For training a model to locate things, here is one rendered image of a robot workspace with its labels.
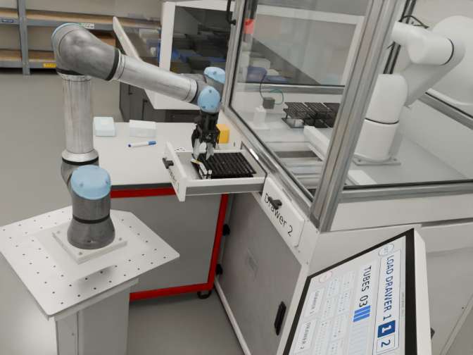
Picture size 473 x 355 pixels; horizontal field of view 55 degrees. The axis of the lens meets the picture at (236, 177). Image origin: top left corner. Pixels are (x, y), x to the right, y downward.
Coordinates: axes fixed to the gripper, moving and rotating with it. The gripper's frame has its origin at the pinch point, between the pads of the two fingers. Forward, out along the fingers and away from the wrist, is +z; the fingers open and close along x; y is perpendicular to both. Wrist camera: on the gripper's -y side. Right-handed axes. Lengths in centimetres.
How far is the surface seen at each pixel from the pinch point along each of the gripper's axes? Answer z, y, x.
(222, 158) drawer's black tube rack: 3.5, -3.9, 10.6
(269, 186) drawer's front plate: 2.2, 20.9, 21.3
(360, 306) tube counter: -17, 99, 3
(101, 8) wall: 27, -425, 4
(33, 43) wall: 72, -419, -71
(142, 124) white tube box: 12, -58, -12
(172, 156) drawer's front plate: 1.2, -1.9, -10.8
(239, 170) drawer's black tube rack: 3.9, 5.5, 15.0
